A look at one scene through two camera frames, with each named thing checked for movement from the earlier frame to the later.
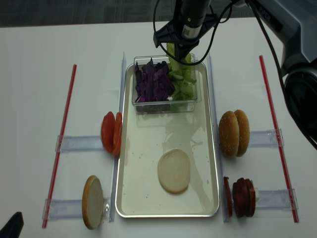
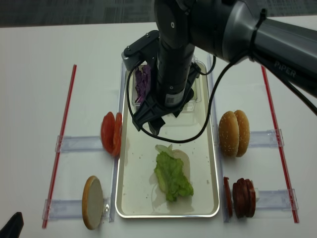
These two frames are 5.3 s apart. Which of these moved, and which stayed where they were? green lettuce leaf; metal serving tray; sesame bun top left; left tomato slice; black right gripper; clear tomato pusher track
Moved: green lettuce leaf; black right gripper
Stayed: sesame bun top left; clear tomato pusher track; metal serving tray; left tomato slice
